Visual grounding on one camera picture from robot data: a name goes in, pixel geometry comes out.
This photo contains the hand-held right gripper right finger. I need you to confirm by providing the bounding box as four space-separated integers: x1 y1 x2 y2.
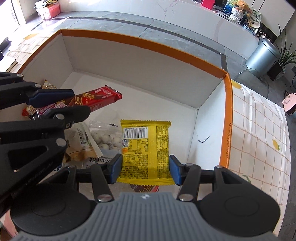
169 155 252 202

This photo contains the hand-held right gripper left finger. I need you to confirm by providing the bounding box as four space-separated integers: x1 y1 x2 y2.
47 153 123 202

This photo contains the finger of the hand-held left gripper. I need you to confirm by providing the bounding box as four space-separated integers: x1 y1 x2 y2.
0 105 91 186
0 72 75 109

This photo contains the clear packet of white balls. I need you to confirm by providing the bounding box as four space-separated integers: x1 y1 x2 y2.
88 120 123 167

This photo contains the white and green snack packet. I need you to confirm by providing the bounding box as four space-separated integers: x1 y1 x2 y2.
64 122 104 163

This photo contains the red chocolate stick bar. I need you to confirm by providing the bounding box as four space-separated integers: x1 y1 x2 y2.
22 85 122 121

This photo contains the orange cardboard box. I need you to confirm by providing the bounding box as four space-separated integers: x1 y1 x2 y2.
14 29 233 193

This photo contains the black chair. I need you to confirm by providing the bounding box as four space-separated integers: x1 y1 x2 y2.
0 37 12 54

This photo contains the pink storage box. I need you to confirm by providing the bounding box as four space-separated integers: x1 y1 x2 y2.
38 3 61 21

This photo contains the pink heater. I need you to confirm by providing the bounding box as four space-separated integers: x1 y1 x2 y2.
282 93 296 116

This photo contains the silver trash bin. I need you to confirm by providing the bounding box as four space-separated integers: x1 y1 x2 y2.
245 38 281 76

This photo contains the white marble television cabinet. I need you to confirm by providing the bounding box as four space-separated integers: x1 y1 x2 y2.
69 0 259 56

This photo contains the tall leafy potted plant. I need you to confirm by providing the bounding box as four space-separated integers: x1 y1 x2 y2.
267 23 296 81

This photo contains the teddy bear bouquet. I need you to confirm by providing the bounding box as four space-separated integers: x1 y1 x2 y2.
231 0 250 24

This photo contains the blue picture book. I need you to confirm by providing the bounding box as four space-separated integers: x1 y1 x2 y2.
223 0 234 14

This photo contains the round paper fan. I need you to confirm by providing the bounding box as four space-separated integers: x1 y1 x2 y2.
248 7 262 25

